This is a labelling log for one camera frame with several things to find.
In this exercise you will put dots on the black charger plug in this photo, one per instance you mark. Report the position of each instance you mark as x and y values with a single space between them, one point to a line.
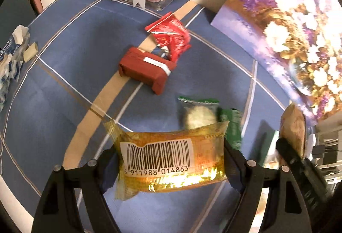
319 150

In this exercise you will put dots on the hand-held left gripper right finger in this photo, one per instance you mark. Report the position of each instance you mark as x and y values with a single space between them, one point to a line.
235 176

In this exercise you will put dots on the green packet with pale cake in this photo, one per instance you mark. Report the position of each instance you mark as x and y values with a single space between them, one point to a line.
197 112

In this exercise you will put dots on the small beige block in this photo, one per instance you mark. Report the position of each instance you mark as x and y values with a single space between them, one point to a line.
30 51

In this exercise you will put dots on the round brown biscuit packet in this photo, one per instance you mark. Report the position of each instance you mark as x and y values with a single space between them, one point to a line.
294 128

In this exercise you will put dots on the crumpled blue white wrapper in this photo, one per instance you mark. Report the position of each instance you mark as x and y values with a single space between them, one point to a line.
10 61

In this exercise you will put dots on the golden yellow snack packet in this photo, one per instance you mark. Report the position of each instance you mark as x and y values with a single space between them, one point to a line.
165 152

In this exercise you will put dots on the blue plaid tablecloth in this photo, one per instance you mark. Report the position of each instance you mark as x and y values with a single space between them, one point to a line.
66 61

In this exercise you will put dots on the green white snack packet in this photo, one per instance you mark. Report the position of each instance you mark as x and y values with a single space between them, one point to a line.
232 128

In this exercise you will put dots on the flower painting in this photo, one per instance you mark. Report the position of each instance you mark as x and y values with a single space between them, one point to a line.
288 35

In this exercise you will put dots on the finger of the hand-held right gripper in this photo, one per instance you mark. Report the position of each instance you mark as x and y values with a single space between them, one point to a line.
288 151

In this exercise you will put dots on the red rectangular packet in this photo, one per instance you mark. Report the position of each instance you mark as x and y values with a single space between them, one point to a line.
144 69

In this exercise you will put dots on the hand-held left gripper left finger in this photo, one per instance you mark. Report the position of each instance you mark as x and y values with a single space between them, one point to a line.
108 176

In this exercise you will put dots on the red candy packet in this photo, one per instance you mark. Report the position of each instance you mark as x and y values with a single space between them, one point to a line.
171 35

